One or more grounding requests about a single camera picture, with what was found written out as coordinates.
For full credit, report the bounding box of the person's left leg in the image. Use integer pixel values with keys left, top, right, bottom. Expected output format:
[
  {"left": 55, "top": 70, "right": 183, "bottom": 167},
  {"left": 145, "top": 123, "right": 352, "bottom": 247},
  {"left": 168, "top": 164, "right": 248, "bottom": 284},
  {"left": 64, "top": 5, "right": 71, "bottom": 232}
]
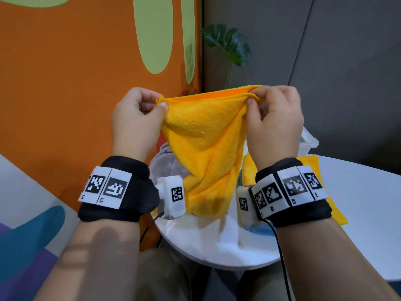
[{"left": 136, "top": 247, "right": 192, "bottom": 301}]

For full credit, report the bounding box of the black left camera cable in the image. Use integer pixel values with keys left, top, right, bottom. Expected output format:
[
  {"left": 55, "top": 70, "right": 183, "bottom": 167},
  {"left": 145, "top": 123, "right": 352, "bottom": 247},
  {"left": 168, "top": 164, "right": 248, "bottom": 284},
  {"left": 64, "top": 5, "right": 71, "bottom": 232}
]
[{"left": 139, "top": 211, "right": 165, "bottom": 245}]

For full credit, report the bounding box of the clear plastic storage box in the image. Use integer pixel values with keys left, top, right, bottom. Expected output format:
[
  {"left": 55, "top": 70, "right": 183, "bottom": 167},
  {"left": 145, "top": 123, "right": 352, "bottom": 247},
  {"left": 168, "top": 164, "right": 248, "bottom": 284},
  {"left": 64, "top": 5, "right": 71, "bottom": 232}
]
[{"left": 243, "top": 125, "right": 320, "bottom": 157}]

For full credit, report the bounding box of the person's leg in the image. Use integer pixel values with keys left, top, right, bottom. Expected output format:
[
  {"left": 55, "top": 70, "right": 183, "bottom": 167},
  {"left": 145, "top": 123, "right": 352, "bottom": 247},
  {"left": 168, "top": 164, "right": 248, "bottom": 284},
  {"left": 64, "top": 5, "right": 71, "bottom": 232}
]
[
  {"left": 238, "top": 263, "right": 295, "bottom": 301},
  {"left": 136, "top": 247, "right": 192, "bottom": 301}
]

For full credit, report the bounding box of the black right camera cable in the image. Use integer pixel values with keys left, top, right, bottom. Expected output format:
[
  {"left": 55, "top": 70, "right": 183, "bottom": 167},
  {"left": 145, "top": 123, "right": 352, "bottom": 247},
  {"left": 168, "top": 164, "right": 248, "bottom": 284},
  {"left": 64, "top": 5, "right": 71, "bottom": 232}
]
[{"left": 263, "top": 219, "right": 292, "bottom": 301}]

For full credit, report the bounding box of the person's right leg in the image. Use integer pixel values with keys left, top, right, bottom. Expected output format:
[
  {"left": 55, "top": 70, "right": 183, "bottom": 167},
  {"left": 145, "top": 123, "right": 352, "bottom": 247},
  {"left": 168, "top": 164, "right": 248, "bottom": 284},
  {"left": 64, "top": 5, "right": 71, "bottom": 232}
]
[{"left": 238, "top": 263, "right": 295, "bottom": 301}]

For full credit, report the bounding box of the black right wristband with markers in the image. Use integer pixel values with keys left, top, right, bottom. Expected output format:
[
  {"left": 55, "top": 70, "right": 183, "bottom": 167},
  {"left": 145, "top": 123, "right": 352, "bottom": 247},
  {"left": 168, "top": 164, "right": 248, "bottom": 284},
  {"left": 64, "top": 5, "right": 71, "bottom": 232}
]
[{"left": 250, "top": 158, "right": 332, "bottom": 228}]

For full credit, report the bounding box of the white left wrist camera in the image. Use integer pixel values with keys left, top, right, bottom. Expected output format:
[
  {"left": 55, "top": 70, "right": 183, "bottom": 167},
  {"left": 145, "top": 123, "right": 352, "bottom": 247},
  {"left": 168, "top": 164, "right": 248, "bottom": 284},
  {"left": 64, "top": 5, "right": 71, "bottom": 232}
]
[{"left": 155, "top": 175, "right": 186, "bottom": 220}]

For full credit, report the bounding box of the person's right hand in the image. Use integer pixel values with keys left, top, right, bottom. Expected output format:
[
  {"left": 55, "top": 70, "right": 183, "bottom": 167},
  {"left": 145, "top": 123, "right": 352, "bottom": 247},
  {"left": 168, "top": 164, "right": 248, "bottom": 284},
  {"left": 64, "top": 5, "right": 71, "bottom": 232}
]
[{"left": 246, "top": 85, "right": 305, "bottom": 171}]

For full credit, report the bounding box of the person's left forearm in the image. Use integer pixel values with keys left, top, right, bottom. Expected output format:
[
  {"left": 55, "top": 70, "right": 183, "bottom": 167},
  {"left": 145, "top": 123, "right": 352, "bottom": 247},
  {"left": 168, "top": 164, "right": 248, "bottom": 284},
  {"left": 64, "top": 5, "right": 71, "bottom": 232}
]
[{"left": 34, "top": 217, "right": 142, "bottom": 301}]

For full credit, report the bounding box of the blue towel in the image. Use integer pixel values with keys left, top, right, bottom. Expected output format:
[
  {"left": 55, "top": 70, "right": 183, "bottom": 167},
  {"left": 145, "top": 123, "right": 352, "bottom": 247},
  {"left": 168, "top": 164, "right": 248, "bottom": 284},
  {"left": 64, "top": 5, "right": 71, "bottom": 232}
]
[{"left": 237, "top": 172, "right": 276, "bottom": 237}]

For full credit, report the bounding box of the person's left hand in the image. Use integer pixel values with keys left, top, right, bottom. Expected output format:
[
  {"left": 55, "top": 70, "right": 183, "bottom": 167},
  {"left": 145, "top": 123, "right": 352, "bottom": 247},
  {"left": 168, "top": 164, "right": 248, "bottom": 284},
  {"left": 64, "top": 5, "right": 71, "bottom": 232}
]
[{"left": 112, "top": 87, "right": 169, "bottom": 163}]

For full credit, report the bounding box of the yellow towel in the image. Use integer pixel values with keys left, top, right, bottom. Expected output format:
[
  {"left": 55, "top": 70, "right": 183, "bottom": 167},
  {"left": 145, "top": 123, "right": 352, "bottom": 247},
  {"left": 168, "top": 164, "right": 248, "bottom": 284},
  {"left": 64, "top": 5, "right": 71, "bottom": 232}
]
[
  {"left": 155, "top": 85, "right": 265, "bottom": 218},
  {"left": 241, "top": 153, "right": 348, "bottom": 225}
]

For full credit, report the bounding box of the black left wristband with markers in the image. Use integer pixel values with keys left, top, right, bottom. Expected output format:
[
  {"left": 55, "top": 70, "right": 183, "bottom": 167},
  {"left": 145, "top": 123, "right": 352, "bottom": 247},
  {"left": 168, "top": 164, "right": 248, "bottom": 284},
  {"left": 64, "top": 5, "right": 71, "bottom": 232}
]
[{"left": 77, "top": 156, "right": 160, "bottom": 223}]

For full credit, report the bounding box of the black wristband with markers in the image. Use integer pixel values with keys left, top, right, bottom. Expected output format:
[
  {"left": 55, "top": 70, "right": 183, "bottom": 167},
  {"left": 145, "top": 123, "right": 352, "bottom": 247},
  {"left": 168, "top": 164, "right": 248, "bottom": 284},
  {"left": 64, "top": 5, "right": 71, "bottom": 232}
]
[
  {"left": 77, "top": 156, "right": 160, "bottom": 223},
  {"left": 250, "top": 158, "right": 332, "bottom": 228}
]

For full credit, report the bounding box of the person's right forearm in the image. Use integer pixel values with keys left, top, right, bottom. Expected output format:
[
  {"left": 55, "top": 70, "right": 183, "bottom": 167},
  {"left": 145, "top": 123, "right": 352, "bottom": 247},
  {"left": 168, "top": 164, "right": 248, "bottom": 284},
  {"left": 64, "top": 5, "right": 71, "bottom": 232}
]
[{"left": 277, "top": 217, "right": 400, "bottom": 301}]

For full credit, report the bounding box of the black camera cable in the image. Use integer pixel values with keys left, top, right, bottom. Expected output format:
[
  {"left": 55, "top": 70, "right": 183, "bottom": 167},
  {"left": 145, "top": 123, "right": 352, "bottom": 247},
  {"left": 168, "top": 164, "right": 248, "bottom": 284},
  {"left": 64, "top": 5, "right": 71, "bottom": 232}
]
[
  {"left": 263, "top": 219, "right": 292, "bottom": 301},
  {"left": 139, "top": 211, "right": 165, "bottom": 245}
]

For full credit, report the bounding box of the green leafy plant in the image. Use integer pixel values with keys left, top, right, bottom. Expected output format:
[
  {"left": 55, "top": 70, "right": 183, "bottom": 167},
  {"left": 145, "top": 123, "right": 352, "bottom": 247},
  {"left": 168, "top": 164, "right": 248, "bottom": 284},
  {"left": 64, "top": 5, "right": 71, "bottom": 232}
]
[{"left": 200, "top": 24, "right": 251, "bottom": 90}]

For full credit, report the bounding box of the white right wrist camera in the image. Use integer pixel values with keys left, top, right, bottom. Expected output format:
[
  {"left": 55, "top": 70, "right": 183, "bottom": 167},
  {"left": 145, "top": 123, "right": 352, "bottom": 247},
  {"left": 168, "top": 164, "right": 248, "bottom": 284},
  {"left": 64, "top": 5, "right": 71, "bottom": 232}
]
[{"left": 236, "top": 186, "right": 262, "bottom": 228}]

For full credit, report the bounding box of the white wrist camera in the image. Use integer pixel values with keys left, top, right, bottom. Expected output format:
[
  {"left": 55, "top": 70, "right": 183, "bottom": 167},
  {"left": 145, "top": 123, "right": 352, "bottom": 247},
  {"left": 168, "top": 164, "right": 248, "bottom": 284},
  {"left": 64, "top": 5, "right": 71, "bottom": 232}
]
[
  {"left": 236, "top": 186, "right": 262, "bottom": 228},
  {"left": 155, "top": 175, "right": 186, "bottom": 220}
]

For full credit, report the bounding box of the grey towel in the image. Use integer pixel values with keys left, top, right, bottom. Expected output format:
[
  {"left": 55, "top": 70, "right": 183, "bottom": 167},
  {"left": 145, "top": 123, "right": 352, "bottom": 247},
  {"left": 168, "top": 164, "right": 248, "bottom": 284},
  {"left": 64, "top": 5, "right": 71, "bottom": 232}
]
[{"left": 150, "top": 142, "right": 190, "bottom": 185}]

